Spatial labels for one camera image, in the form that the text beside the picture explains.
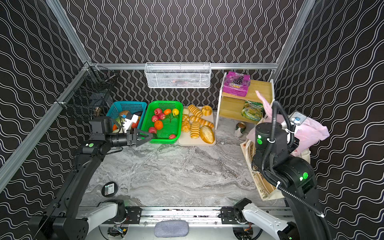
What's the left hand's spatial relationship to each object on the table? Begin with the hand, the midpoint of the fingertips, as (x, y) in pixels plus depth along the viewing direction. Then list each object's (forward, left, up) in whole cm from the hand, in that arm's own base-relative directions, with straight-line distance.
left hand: (152, 138), depth 64 cm
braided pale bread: (+41, -9, -29) cm, 51 cm away
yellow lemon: (+45, 0, -27) cm, 52 cm away
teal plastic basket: (+45, +43, -23) cm, 67 cm away
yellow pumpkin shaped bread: (+49, -25, -29) cm, 62 cm away
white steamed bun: (+48, -9, -29) cm, 56 cm away
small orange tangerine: (+45, +5, -27) cm, 53 cm away
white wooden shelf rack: (+42, -40, -18) cm, 61 cm away
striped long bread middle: (+37, -21, -30) cm, 52 cm away
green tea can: (+29, -47, -24) cm, 60 cm away
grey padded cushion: (-28, -8, -32) cm, 43 cm away
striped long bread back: (+49, -15, -28) cm, 58 cm away
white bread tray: (+23, -11, -33) cm, 42 cm away
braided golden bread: (+32, -10, -28) cm, 44 cm away
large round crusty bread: (+25, -25, -29) cm, 45 cm away
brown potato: (+43, +39, -26) cm, 64 cm away
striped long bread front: (+30, -16, -30) cm, 46 cm away
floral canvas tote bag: (-11, -54, -26) cm, 61 cm away
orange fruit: (+32, +10, -27) cm, 43 cm away
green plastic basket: (+40, +8, -30) cm, 51 cm away
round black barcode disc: (-12, +29, -32) cm, 45 cm away
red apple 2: (+40, +9, -27) cm, 49 cm away
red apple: (+45, +13, -26) cm, 53 cm away
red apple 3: (+38, +13, -27) cm, 48 cm away
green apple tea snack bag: (+35, -54, -16) cm, 66 cm away
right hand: (-3, -49, +11) cm, 50 cm away
